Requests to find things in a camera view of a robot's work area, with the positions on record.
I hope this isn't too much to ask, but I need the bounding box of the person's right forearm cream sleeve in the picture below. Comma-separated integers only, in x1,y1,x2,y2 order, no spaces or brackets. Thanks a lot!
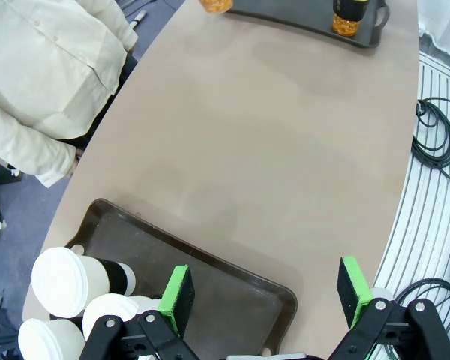
0,99,78,189

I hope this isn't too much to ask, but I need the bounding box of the dark brown serving tray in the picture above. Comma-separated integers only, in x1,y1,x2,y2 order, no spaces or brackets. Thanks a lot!
49,198,299,358

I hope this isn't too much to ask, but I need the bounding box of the grey marker pen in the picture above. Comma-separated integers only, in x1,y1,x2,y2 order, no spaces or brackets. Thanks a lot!
128,10,149,29

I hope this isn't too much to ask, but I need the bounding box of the white paper cup black sleeve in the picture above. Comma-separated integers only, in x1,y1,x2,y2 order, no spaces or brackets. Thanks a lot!
82,293,163,341
31,246,137,318
17,317,88,360

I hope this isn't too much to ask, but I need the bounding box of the orange bottle with black label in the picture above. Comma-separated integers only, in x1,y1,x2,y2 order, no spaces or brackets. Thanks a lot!
331,0,371,38

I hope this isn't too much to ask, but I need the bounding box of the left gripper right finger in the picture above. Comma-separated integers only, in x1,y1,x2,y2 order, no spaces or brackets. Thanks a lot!
328,256,450,360

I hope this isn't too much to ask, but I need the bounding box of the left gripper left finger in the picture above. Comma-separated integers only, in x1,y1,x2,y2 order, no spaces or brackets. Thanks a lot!
78,264,197,360

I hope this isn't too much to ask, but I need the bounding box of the person's right hand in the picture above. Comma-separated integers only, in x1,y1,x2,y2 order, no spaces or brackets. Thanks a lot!
71,147,85,175

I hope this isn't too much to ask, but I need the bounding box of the black serving tray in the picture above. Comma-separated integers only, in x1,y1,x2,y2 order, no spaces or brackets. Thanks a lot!
223,0,392,50

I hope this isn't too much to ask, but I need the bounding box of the black cable coil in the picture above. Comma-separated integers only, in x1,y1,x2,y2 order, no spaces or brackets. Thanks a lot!
392,239,450,360
409,97,450,188

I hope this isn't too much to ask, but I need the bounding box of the person's torso cream shirt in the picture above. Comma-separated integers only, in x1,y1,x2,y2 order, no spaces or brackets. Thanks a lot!
0,0,140,142

